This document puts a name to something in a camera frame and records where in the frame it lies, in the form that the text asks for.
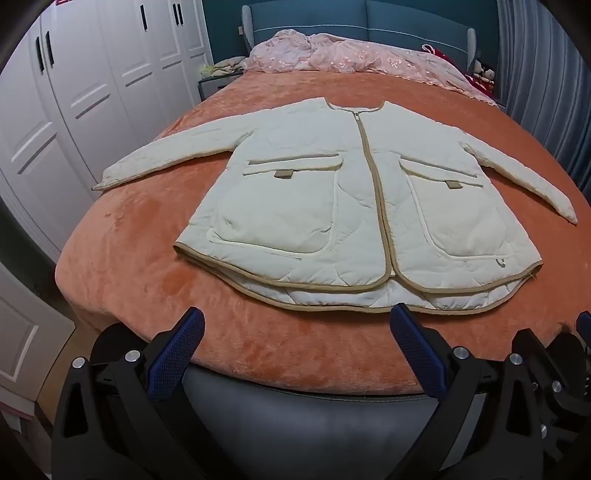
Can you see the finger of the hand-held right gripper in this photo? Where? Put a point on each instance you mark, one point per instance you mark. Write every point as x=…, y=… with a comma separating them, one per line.
x=533, y=344
x=584, y=325

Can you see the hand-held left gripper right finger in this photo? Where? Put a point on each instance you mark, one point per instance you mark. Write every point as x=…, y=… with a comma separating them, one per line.
x=418, y=350

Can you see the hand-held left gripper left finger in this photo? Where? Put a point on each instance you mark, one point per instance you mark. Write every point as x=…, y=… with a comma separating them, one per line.
x=178, y=350

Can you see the cream quilted jacket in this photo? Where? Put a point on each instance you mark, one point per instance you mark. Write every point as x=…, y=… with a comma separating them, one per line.
x=323, y=207

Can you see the orange plush blanket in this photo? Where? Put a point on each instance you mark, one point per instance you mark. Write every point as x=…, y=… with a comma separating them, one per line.
x=138, y=277

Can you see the grey bed footboard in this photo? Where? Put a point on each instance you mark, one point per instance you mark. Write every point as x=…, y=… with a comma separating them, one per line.
x=300, y=429

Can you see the white panelled door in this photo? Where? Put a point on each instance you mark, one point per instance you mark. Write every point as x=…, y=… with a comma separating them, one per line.
x=27, y=341

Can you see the blue-grey curtain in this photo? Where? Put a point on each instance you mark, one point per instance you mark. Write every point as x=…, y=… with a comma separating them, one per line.
x=540, y=69

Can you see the red cloth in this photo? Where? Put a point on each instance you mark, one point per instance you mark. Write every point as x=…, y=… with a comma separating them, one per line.
x=471, y=85

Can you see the dark nightstand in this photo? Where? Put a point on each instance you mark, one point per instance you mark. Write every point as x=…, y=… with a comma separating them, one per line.
x=214, y=87

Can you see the plush toy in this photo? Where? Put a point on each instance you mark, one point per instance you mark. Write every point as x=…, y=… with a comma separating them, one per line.
x=484, y=76

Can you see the white wardrobe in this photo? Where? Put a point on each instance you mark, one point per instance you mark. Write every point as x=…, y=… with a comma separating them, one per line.
x=92, y=92

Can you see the pale green cloth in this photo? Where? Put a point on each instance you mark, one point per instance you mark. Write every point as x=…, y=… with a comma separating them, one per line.
x=226, y=66

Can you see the pink embroidered quilt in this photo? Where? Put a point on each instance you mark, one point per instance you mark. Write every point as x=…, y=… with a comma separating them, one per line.
x=369, y=57

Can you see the blue padded headboard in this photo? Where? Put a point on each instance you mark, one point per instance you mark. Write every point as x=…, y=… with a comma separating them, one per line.
x=392, y=18

